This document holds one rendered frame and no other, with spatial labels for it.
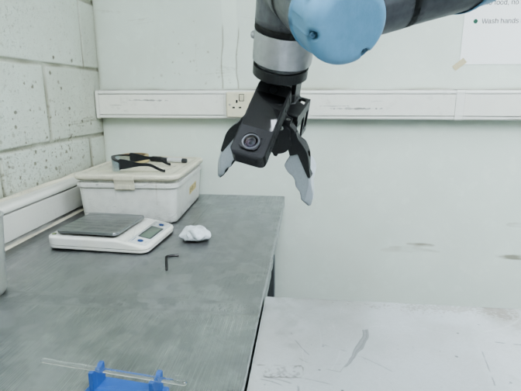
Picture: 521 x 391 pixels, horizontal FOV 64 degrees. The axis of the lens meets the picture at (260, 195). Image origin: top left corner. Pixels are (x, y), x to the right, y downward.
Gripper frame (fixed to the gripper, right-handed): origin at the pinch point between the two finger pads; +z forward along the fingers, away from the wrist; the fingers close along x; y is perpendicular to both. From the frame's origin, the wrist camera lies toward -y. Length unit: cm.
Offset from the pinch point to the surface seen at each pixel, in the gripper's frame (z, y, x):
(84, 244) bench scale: 35, 3, 43
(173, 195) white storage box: 37, 31, 36
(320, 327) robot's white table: 17.3, -6.7, -14.5
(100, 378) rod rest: 11.7, -29.6, 8.8
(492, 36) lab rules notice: 0, 109, -37
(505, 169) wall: 38, 96, -56
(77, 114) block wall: 32, 46, 82
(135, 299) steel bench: 24.1, -10.9, 18.3
